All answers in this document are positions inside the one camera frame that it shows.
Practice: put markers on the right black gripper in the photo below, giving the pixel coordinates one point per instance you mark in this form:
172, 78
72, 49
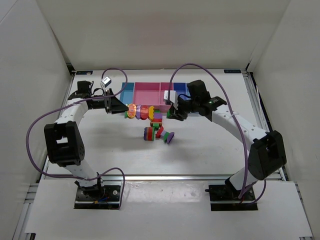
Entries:
180, 109

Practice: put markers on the green purple yellow lego stack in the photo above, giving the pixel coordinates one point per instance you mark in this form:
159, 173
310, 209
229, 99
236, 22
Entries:
131, 112

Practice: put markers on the left light blue bin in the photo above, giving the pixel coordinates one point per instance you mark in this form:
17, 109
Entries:
126, 96

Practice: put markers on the yellow curved lego brick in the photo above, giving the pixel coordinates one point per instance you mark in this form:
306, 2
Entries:
151, 112

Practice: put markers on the small green lego brick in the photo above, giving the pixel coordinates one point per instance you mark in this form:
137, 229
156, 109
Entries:
168, 115

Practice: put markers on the dark blue bin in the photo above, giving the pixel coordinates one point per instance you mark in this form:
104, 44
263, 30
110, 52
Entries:
180, 88

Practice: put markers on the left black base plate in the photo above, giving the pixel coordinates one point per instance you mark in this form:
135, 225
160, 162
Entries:
107, 197

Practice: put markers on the white table board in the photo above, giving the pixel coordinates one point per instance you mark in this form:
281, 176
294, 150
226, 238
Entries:
199, 147

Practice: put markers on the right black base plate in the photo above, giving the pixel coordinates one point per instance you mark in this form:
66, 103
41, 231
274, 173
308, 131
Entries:
221, 200

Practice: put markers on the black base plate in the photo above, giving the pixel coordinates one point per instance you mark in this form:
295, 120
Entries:
221, 200
107, 197

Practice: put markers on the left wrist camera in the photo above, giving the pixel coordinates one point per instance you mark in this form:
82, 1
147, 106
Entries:
105, 82

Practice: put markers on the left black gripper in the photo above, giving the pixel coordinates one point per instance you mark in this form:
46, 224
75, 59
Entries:
109, 105

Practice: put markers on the large pink bin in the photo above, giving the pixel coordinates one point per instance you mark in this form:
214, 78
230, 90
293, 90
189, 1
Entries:
146, 93

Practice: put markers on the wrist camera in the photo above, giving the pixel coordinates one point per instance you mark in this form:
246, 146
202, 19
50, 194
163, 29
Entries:
105, 82
171, 98

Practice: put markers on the striped purple red lego stack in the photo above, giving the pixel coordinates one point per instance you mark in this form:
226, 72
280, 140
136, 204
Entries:
149, 133

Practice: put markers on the red flower lego brick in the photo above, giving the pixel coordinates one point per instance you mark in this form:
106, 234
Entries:
142, 112

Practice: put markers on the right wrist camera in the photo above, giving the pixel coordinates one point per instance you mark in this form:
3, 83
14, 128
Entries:
171, 98

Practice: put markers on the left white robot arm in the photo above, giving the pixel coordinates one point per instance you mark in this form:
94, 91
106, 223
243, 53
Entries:
64, 143

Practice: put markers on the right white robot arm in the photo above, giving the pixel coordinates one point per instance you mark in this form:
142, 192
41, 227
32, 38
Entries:
264, 151

